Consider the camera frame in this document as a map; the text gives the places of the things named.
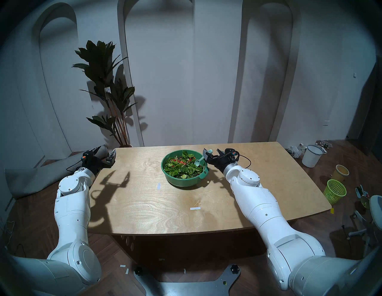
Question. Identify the pale teal spoon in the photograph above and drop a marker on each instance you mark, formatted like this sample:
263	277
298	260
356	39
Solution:
198	162

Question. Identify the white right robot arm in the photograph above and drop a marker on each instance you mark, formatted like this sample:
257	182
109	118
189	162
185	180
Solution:
268	214

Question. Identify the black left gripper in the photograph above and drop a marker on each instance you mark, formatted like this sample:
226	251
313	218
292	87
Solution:
94	163

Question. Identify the crumpled white trash pile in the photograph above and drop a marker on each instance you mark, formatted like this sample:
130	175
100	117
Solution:
295	150

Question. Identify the small mixed clutter pile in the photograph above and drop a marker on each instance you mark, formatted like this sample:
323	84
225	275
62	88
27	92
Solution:
323	145

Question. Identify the tall dark green potted plant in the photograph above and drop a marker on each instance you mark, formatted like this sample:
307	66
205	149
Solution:
100	65

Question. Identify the grey metal robot base plate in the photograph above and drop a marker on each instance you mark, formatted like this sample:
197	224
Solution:
185	288

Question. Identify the tan paper cup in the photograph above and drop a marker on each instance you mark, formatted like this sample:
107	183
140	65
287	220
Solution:
340	173

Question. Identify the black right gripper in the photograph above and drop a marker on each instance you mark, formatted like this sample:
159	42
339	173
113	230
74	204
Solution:
223	159

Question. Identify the green plastic tools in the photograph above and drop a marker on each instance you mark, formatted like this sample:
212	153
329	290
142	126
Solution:
363	200

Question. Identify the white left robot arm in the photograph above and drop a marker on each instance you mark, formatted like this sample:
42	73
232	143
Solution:
71	223

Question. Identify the rolled grey mat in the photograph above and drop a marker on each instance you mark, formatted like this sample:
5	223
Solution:
35	179

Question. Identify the green mesh basket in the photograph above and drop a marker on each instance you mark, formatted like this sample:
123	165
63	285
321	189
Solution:
334	192

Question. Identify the white bucket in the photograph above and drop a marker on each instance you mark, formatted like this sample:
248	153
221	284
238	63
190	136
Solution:
312	156

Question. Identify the white office chair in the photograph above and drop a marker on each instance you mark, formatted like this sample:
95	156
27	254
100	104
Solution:
374	209

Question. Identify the green salad bowl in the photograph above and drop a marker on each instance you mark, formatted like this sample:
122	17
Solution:
185	180

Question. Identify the black base knob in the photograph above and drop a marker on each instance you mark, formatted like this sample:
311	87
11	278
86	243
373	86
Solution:
235	268
139	271

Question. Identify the chopped lettuce tomato cucumber salad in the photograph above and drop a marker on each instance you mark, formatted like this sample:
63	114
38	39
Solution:
182	165

